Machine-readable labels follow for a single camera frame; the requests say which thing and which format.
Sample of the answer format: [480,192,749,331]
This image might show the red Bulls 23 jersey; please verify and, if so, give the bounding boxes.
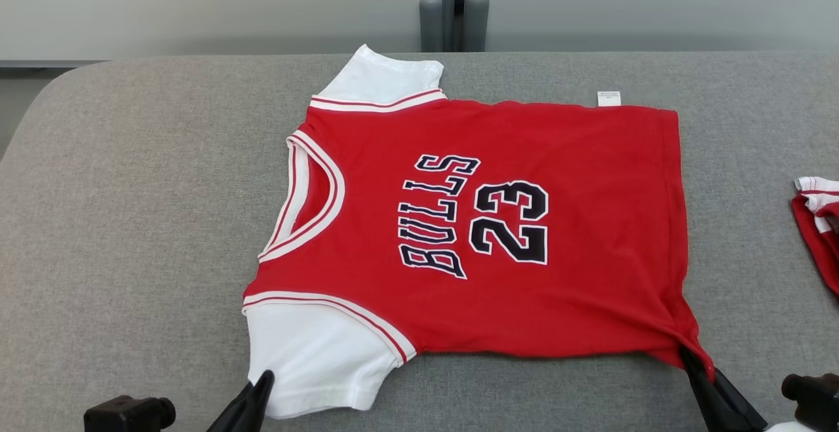
[241,44,716,420]

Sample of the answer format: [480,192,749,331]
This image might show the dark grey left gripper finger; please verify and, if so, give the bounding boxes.
[229,370,276,432]
[206,382,258,432]

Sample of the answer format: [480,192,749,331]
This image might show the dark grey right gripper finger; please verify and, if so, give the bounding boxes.
[678,347,739,432]
[712,367,768,432]

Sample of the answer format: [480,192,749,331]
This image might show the grey metal frame stand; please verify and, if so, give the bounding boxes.
[418,0,490,53]

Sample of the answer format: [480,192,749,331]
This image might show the red shorts with white trim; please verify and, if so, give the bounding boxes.
[791,175,839,296]

